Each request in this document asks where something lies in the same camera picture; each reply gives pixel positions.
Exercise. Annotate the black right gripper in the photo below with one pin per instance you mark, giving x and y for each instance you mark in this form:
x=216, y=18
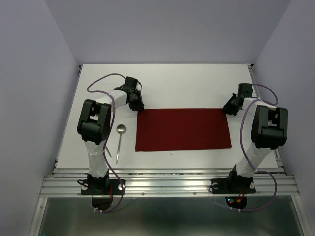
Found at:
x=227, y=108

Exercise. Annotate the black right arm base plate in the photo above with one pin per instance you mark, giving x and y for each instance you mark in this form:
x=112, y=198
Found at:
x=228, y=186

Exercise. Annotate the dark red cloth napkin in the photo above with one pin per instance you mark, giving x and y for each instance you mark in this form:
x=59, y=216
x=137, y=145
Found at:
x=182, y=130

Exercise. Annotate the silver metal spoon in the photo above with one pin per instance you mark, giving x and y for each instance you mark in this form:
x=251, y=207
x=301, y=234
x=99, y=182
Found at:
x=121, y=129

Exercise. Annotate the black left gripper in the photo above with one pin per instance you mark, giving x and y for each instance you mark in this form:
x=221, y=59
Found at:
x=140, y=105

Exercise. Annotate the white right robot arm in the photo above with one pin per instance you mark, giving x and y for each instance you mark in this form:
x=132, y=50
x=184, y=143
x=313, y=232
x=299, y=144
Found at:
x=268, y=131

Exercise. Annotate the aluminium front frame rail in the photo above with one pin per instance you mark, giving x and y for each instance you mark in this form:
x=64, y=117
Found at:
x=166, y=182

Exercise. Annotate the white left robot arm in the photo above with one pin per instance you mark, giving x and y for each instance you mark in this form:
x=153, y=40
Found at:
x=97, y=118

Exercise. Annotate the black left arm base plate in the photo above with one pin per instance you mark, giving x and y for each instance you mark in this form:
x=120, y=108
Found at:
x=114, y=187

